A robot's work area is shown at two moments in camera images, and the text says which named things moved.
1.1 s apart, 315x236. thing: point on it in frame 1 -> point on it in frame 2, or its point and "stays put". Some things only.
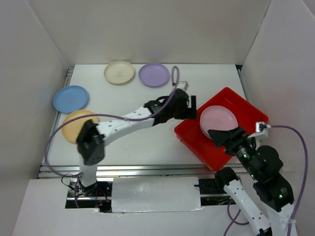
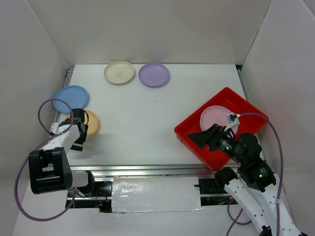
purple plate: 154,74 stays put
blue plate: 68,99 stays put
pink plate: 217,118 stays put
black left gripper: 187,112 -> 83,138
